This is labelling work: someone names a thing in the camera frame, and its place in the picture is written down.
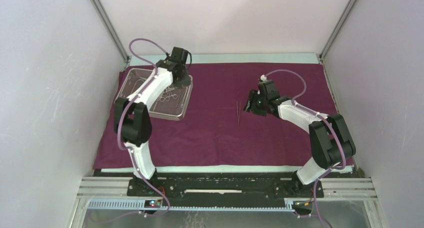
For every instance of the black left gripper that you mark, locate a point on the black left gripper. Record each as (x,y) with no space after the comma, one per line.
(186,81)

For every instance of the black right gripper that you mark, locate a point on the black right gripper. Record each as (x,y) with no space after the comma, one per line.
(253,96)

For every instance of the steel surgical tweezers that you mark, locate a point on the steel surgical tweezers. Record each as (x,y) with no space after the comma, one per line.
(238,108)

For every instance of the magenta surgical wrap cloth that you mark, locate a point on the magenta surgical wrap cloth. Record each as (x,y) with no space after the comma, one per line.
(209,135)

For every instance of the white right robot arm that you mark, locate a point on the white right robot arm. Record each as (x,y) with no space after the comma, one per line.
(330,140)

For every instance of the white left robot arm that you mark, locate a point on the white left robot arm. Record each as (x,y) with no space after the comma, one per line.
(132,121)

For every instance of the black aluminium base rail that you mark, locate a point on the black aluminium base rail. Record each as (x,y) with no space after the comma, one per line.
(248,193)

